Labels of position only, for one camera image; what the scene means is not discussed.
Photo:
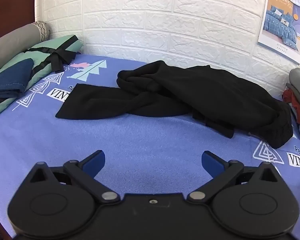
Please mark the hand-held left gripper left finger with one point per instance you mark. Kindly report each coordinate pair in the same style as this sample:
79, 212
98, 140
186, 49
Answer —
93, 163

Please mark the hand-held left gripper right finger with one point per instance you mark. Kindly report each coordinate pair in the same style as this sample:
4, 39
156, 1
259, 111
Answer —
212, 163

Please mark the black pants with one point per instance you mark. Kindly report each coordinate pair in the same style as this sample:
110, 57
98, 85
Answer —
215, 92

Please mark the blue printed bedsheet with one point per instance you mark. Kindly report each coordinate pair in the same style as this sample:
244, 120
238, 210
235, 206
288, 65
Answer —
140, 140

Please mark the rust red garment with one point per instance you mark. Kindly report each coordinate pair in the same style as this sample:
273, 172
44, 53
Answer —
293, 100

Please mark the navy blue folded cloth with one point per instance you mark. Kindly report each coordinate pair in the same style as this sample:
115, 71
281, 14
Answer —
10, 77

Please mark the green quilt with black ribbon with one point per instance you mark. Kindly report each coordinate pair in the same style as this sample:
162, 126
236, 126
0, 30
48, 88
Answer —
41, 47

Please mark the grey bolster pillow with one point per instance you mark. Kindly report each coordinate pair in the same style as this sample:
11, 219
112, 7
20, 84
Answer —
12, 42

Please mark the brown wooden headboard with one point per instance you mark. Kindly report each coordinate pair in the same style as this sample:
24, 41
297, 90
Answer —
7, 5

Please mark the wall poster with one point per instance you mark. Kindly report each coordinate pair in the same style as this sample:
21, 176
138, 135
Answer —
281, 22

